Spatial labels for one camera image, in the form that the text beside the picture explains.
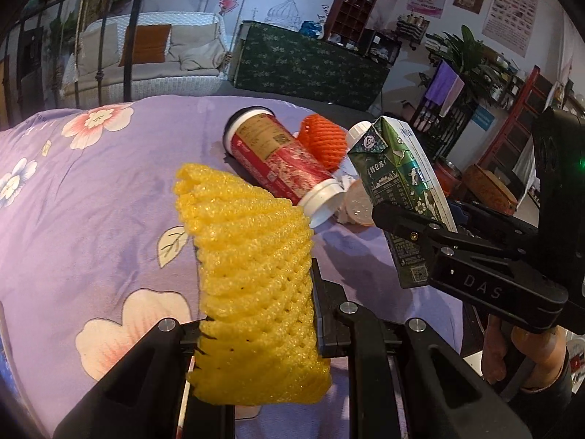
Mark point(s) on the person's right forearm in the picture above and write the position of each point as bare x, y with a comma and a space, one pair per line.
555, 409

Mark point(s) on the yellow labelled plastic cup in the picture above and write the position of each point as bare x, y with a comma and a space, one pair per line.
359, 203

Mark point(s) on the green potted plant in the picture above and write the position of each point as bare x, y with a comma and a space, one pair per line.
466, 59

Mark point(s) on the orange foam fruit net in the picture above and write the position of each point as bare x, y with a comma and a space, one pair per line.
320, 139

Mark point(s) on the eyebrow chart wall poster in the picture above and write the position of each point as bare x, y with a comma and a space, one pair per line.
512, 9

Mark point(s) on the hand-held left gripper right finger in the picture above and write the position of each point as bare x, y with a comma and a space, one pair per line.
329, 320

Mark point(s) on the white wicker swing sofa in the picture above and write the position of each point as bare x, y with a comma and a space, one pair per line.
151, 80

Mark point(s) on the green patterned counter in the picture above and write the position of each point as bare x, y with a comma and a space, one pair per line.
306, 68

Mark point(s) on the brown wicker chest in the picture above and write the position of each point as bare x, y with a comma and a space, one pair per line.
489, 187

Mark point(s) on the purple towel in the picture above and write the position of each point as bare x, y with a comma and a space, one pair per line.
443, 87

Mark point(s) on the orange cushion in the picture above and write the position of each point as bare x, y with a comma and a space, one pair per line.
145, 45

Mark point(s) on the person's right hand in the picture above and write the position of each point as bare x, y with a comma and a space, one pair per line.
544, 352

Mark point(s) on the yellow foam fruit net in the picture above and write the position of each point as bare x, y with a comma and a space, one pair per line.
256, 283

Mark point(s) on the black iron bed frame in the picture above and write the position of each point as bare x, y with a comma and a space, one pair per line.
105, 32

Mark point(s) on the red cylindrical can white lid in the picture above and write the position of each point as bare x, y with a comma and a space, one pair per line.
274, 155

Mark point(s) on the green milk carton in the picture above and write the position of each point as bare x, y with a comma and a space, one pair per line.
393, 169

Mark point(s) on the black wall organizer shelf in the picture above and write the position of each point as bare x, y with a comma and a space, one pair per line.
411, 27

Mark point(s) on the blue wall sign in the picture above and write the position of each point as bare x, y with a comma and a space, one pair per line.
482, 119

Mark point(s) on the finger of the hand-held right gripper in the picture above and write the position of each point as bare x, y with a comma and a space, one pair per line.
411, 228
493, 222

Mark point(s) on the red telephone booth cabinet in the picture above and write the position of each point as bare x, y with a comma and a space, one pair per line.
354, 4

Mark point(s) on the blue bag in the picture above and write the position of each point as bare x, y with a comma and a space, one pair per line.
312, 29

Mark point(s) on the beige pillow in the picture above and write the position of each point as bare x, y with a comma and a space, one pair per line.
98, 45

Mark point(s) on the beige cushion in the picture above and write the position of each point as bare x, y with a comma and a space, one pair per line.
196, 50

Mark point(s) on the pink basin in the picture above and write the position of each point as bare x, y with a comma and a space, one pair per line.
448, 176

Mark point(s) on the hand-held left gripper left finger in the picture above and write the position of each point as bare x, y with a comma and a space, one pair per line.
151, 361

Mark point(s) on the black metal rack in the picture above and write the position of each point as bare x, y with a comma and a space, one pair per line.
448, 132

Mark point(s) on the red ladder shelf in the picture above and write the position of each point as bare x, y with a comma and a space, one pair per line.
516, 123

